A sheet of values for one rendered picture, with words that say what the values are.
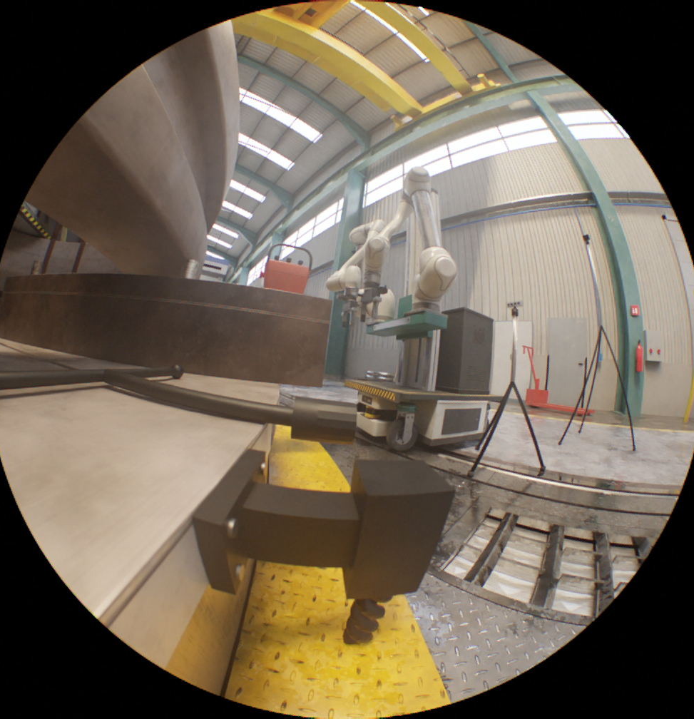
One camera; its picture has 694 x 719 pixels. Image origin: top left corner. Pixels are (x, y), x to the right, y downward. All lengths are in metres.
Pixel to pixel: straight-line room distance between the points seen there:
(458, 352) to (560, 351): 5.30
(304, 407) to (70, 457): 0.29
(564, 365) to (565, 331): 0.84
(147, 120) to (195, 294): 0.69
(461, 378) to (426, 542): 1.28
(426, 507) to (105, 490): 0.23
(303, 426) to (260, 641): 0.36
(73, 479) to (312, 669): 0.36
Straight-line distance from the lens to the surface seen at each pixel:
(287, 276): 1.01
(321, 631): 0.45
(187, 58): 1.33
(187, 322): 1.00
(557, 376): 6.53
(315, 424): 0.33
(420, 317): 1.20
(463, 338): 1.45
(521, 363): 6.09
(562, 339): 6.63
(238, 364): 0.95
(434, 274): 1.06
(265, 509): 0.19
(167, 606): 0.17
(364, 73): 11.72
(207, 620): 0.31
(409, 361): 1.62
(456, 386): 1.44
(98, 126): 0.77
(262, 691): 0.42
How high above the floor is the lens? 0.41
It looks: 2 degrees up
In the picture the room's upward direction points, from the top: 6 degrees clockwise
